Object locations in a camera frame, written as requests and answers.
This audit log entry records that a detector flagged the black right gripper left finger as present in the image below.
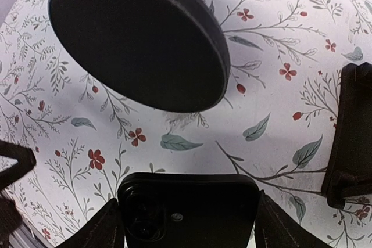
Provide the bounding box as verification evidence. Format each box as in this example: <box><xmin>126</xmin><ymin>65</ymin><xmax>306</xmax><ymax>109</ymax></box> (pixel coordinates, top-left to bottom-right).
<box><xmin>58</xmin><ymin>199</ymin><xmax>124</xmax><ymax>248</ymax></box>

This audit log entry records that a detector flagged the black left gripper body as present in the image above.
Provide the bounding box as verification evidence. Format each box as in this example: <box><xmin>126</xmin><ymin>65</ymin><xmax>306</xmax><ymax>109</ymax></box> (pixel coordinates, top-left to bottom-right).
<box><xmin>1</xmin><ymin>197</ymin><xmax>22</xmax><ymax>235</ymax></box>

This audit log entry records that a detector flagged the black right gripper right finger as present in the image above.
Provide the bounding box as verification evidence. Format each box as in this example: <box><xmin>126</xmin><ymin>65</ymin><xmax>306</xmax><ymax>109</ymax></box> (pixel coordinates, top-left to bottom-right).
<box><xmin>255</xmin><ymin>191</ymin><xmax>330</xmax><ymax>248</ymax></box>

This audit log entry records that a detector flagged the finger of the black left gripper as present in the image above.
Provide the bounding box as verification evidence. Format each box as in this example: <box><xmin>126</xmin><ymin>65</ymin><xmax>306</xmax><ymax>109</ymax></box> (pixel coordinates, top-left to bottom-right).
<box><xmin>0</xmin><ymin>139</ymin><xmax>37</xmax><ymax>192</ymax></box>

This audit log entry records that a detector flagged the black phone front edge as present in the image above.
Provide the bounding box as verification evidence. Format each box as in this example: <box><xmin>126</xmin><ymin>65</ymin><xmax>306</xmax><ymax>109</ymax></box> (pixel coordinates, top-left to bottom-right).
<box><xmin>117</xmin><ymin>172</ymin><xmax>260</xmax><ymax>248</ymax></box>

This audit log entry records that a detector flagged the black wedge phone stand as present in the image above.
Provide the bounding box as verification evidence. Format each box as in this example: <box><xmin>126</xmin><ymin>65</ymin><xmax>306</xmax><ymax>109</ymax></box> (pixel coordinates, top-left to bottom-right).
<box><xmin>321</xmin><ymin>62</ymin><xmax>371</xmax><ymax>209</ymax></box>

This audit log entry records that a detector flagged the black gooseneck round-base phone stand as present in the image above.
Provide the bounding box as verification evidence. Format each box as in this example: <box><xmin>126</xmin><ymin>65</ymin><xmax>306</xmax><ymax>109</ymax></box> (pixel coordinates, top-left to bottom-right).
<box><xmin>48</xmin><ymin>0</ymin><xmax>230</xmax><ymax>113</ymax></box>

